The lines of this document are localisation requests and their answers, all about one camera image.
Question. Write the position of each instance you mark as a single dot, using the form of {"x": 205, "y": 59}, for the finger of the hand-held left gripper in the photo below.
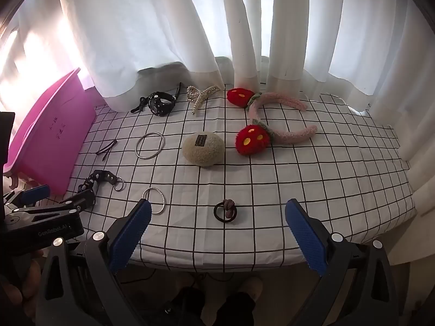
{"x": 34, "y": 192}
{"x": 81, "y": 199}

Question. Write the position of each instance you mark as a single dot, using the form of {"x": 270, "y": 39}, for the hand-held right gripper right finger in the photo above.
{"x": 306, "y": 234}

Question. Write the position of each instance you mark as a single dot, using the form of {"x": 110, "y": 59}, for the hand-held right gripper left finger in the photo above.
{"x": 136, "y": 231}

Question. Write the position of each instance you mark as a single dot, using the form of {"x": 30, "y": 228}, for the pink plastic bin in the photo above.
{"x": 51, "y": 125}

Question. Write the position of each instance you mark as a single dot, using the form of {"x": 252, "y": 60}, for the large silver bangle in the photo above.
{"x": 136, "y": 149}

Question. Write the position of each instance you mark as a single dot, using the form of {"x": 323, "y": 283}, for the beige fuzzy hair clip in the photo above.
{"x": 204, "y": 152}

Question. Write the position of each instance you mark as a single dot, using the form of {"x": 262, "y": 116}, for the person's left hand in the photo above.
{"x": 35, "y": 271}

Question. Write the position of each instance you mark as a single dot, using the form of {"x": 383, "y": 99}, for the small silver bangle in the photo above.
{"x": 164, "y": 203}

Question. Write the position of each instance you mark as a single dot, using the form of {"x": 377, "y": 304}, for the black hair pin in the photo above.
{"x": 108, "y": 146}

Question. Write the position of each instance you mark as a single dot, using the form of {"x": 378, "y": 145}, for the pink strawberry plush headband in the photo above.
{"x": 251, "y": 139}

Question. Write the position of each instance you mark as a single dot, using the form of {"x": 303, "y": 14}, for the person's legs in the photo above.
{"x": 217, "y": 305}

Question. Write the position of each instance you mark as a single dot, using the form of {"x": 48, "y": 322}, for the black wrist watch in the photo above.
{"x": 159, "y": 103}

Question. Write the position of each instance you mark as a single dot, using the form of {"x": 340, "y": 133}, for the pearl hair claw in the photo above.
{"x": 198, "y": 96}

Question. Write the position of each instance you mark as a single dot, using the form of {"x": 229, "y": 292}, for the white curtain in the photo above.
{"x": 136, "y": 34}

